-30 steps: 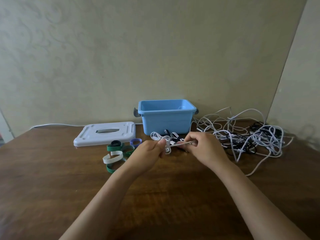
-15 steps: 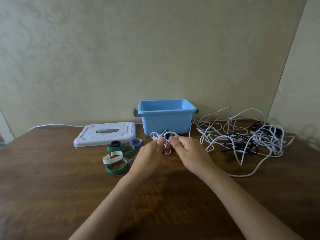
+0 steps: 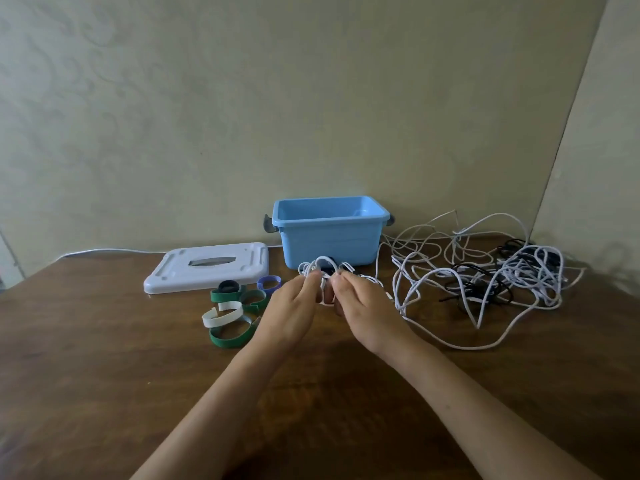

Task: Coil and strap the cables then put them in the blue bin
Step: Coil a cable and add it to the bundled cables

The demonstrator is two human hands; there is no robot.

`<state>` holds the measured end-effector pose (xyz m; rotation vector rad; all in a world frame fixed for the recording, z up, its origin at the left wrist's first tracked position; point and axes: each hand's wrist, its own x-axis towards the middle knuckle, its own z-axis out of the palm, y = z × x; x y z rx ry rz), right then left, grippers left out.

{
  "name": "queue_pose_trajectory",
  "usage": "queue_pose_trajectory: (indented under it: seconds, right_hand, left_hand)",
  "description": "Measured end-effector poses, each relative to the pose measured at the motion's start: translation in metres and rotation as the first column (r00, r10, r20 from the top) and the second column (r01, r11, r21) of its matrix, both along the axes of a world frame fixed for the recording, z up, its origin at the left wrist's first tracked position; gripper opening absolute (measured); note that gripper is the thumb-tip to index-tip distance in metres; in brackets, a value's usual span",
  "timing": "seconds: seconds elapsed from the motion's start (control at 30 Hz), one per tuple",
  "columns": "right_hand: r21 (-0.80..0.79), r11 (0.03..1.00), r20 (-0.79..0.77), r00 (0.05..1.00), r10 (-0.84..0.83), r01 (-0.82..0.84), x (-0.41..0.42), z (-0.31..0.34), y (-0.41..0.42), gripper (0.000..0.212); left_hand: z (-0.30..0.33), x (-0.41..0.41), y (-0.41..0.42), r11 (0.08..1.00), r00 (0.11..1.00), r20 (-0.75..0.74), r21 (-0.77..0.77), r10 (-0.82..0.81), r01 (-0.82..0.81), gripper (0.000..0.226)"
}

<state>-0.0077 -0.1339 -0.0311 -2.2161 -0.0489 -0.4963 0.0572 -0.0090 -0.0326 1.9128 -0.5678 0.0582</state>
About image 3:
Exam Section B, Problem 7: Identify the tangled black cable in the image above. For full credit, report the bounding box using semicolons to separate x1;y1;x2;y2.
438;238;563;310

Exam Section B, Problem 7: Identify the person's left forearm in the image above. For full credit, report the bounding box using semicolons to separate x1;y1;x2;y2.
129;335;301;480

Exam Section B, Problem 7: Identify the person's right forearm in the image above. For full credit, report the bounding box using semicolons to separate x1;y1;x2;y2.
382;336;603;480

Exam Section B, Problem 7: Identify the large green strap loop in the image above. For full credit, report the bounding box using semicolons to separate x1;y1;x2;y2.
208;315;262;350

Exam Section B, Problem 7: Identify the blue plastic storage box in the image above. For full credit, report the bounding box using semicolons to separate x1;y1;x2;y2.
264;196;396;270

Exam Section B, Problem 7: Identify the tangle of white cables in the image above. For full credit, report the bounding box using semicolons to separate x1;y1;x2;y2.
376;210;587;351

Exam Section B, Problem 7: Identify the person's right hand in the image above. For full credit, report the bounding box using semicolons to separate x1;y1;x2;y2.
330;271;422;359

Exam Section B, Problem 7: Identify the white strap loop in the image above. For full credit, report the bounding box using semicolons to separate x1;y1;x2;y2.
201;301;244;329

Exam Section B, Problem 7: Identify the person's left hand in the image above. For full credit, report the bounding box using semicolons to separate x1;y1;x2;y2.
251;269;326;355

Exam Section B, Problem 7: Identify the small green strap loop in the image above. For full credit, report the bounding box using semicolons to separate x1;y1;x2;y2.
240;289;271;315

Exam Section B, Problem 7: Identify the white plastic box lid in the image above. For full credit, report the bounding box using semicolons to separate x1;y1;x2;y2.
143;242;270;295

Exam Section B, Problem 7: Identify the green strap with black loop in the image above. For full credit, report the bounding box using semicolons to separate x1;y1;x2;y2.
210;285;247;303

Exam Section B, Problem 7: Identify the white wall cable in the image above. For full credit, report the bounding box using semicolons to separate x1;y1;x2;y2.
54;248;168;262

